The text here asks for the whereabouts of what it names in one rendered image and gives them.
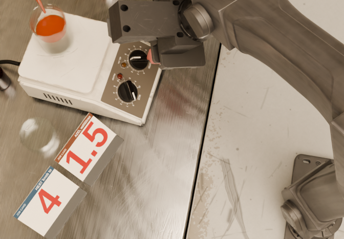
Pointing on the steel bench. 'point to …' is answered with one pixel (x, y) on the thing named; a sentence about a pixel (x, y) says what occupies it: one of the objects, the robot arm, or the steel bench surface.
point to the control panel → (142, 85)
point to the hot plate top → (69, 58)
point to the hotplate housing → (103, 109)
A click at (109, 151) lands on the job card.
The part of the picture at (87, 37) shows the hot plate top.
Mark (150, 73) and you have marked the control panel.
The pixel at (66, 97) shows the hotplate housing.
